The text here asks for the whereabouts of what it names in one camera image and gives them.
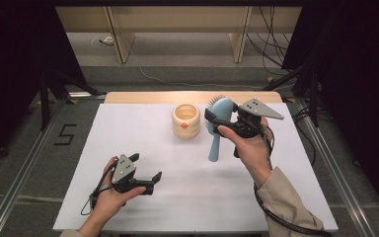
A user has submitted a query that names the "black metal stand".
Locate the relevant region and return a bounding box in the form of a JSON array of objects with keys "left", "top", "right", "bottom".
[
  {"left": 262, "top": 61, "right": 321, "bottom": 128},
  {"left": 38, "top": 69, "right": 109, "bottom": 132}
]

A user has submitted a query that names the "light blue hairbrush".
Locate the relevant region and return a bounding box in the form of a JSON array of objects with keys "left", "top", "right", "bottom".
[{"left": 204, "top": 95, "right": 241, "bottom": 163}]

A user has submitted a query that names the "person's right hand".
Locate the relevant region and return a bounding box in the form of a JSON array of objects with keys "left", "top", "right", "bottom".
[{"left": 216, "top": 117, "right": 274, "bottom": 190}]

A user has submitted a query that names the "cream ringed holder cup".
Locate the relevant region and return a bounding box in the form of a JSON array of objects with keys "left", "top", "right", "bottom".
[{"left": 172, "top": 103, "right": 201, "bottom": 139}]

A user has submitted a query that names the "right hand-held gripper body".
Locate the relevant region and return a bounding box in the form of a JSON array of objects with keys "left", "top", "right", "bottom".
[{"left": 231, "top": 97, "right": 285, "bottom": 159}]

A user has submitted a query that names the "black curtain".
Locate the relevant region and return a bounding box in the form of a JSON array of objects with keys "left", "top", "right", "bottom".
[
  {"left": 0, "top": 0, "right": 87, "bottom": 173},
  {"left": 281, "top": 0, "right": 379, "bottom": 216}
]

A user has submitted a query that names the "round floor socket with plug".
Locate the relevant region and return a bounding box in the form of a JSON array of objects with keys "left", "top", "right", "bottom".
[{"left": 91, "top": 34, "right": 115, "bottom": 47}]

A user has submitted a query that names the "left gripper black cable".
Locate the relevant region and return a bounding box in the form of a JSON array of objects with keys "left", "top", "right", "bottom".
[{"left": 79, "top": 161, "right": 117, "bottom": 216}]

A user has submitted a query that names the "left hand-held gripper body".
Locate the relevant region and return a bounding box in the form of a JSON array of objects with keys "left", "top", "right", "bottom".
[{"left": 111, "top": 153, "right": 155, "bottom": 196}]

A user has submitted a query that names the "white table board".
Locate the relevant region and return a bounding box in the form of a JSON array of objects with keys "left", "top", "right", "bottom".
[{"left": 52, "top": 103, "right": 340, "bottom": 233}]

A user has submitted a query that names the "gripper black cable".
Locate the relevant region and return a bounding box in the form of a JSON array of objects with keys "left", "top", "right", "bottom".
[
  {"left": 252, "top": 122, "right": 334, "bottom": 237},
  {"left": 79, "top": 161, "right": 117, "bottom": 216}
]

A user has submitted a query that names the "person's left hand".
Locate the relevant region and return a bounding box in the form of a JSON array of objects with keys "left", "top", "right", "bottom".
[{"left": 91, "top": 156, "right": 147, "bottom": 225}]

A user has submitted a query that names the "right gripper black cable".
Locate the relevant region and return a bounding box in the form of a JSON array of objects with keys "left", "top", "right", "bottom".
[{"left": 252, "top": 122, "right": 334, "bottom": 237}]

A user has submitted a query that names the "light wooden desk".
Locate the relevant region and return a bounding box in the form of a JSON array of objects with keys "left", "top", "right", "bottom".
[{"left": 54, "top": 5, "right": 303, "bottom": 64}]

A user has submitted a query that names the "bundle of black hanging cables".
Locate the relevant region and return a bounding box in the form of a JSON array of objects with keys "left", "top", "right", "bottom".
[{"left": 246, "top": 6, "right": 294, "bottom": 77}]

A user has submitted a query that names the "aluminium floor rail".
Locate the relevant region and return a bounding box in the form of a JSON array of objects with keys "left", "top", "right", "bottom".
[
  {"left": 0, "top": 98, "right": 67, "bottom": 237},
  {"left": 291, "top": 98, "right": 379, "bottom": 237}
]

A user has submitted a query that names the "wooden table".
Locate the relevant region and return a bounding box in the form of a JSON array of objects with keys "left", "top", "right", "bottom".
[{"left": 104, "top": 91, "right": 283, "bottom": 105}]

